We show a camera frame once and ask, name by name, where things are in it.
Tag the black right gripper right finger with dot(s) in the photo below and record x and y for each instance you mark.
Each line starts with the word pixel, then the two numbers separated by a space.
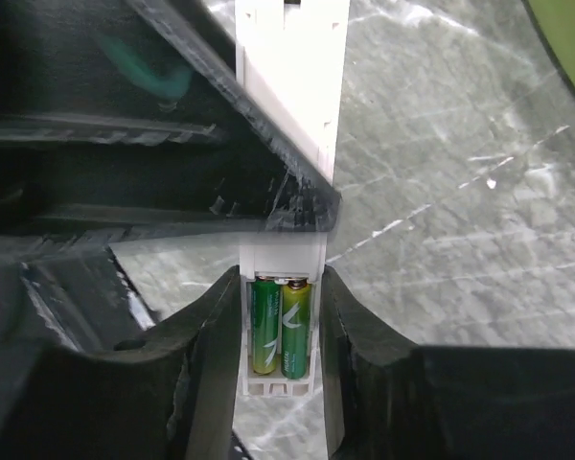
pixel 387 397

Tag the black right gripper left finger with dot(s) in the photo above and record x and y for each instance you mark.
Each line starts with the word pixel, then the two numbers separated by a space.
pixel 168 393

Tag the green plastic bowl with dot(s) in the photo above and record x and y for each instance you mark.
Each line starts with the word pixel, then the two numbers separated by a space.
pixel 554 21

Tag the slim white remote control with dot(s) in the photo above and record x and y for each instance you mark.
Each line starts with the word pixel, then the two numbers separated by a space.
pixel 290 60

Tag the green AA battery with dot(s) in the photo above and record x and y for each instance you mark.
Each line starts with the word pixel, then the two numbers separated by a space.
pixel 264 324
pixel 296 318

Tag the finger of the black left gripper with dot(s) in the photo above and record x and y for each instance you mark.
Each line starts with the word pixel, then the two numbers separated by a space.
pixel 127 115

